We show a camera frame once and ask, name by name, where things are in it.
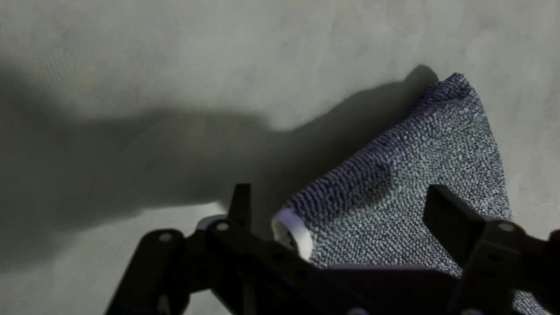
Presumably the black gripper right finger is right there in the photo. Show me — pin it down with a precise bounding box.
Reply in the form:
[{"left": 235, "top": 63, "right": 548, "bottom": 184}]
[{"left": 422, "top": 184, "right": 560, "bottom": 315}]

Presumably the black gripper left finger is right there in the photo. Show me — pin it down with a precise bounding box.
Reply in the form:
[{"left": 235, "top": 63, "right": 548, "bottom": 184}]
[{"left": 104, "top": 182, "right": 352, "bottom": 315}]

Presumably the grey striped towel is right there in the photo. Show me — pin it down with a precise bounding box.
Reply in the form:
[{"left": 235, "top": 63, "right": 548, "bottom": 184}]
[{"left": 270, "top": 72, "right": 552, "bottom": 315}]

